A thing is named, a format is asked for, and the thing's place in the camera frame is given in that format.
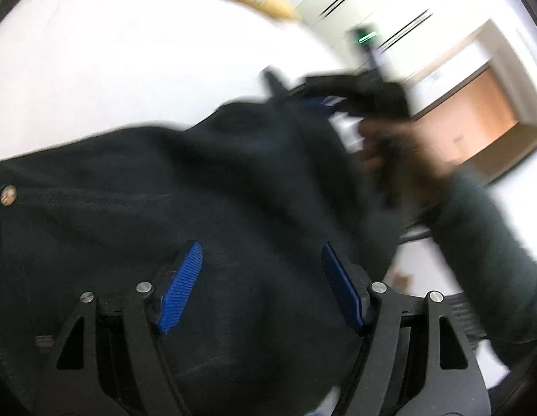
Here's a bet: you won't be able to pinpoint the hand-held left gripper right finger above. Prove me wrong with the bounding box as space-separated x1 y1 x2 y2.
321 241 490 416

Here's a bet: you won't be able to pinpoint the wooden door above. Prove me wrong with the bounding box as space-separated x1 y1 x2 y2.
411 63 536 173

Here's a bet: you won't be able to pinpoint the white bed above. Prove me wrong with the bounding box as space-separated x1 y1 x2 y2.
0 0 360 172

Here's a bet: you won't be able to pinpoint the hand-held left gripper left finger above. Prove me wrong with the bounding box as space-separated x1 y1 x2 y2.
34 239 204 416

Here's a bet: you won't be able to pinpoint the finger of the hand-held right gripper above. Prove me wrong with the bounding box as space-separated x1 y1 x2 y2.
262 66 301 98
297 92 351 117

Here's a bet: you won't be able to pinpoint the person's right hand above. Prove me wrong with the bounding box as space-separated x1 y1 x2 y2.
357 118 460 228

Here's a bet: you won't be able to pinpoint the black denim pants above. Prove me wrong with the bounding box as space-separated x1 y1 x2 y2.
0 95 408 416

